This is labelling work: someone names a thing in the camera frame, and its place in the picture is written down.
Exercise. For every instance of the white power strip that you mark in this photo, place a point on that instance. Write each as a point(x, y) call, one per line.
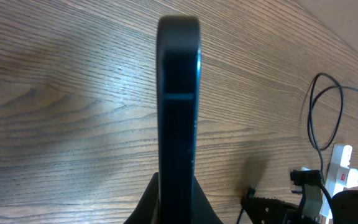
point(340, 175)

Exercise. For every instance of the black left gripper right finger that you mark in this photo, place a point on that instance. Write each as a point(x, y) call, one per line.
point(203, 212)

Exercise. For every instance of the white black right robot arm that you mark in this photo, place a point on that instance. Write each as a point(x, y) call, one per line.
point(345, 206)

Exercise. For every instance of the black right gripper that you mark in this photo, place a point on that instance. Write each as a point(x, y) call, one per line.
point(270, 211)

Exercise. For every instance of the blue Galaxy smartphone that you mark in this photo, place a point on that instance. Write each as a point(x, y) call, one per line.
point(178, 67)

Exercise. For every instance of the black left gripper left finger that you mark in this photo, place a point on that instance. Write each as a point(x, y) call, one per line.
point(146, 211)

